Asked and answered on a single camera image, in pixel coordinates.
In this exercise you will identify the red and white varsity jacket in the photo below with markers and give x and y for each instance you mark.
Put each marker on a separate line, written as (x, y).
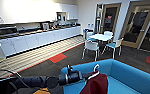
(99, 85)

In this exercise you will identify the grey waste bin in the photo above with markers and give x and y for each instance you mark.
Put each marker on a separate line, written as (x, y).
(86, 34)

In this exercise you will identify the white square table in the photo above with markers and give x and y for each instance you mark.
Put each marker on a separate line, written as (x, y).
(101, 36)

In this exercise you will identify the blue sofa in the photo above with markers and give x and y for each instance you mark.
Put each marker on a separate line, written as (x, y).
(131, 80)

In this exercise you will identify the white kitchen counter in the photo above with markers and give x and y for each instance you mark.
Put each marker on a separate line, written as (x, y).
(34, 41)

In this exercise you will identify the steel coffee machine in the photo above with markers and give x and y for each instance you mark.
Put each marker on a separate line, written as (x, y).
(45, 26)

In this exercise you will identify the narrow wooden glass door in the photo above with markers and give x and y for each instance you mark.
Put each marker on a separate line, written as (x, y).
(110, 18)

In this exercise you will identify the wide wooden glass door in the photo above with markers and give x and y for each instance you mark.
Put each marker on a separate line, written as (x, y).
(139, 25)

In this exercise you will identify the white upper cabinets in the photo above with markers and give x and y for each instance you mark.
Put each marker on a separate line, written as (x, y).
(31, 11)

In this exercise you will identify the black microwave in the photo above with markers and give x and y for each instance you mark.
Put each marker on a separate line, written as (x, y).
(6, 31)

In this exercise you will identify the dark wall dispenser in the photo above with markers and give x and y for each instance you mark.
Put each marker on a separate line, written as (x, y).
(61, 16)

